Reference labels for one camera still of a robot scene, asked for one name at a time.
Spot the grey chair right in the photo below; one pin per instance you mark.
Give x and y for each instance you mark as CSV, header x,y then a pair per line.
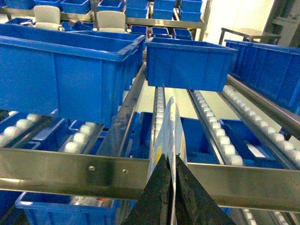
x,y
111,21

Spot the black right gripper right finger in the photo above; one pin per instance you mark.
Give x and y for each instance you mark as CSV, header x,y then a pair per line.
x,y
194,206

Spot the grey chair left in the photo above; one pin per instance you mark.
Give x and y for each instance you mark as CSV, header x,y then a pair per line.
x,y
48,17

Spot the blue bin far right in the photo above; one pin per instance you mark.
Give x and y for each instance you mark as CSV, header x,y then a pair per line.
x,y
271,70

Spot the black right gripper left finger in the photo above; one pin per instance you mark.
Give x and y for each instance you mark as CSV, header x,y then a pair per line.
x,y
153,206

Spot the blue bin centre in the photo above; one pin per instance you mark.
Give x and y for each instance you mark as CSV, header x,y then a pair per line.
x,y
187,64

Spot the grey chair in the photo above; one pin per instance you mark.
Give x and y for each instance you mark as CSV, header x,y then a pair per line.
x,y
111,21
48,17

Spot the steel rack front rail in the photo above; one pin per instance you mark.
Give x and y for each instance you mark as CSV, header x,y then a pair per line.
x,y
125,178

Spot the flower gift bag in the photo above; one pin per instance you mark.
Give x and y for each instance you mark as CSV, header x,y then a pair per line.
x,y
170,141

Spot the blue bin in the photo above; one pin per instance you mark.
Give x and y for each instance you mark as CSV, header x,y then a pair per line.
x,y
187,64
271,70
72,75

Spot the blue bin on left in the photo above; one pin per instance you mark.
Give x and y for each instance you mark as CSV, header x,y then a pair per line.
x,y
72,75

